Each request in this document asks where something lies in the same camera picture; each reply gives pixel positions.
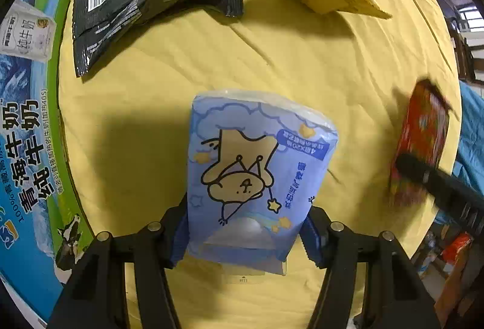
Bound blue cartoon tissue pack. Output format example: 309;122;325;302
187;90;339;275

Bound yellow tablecloth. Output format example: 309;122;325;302
58;0;461;255

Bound milk carton cardboard box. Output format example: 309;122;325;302
1;0;93;320

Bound blue quilt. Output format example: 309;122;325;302
434;81;484;223

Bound red snack bag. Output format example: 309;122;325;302
389;78;451;207

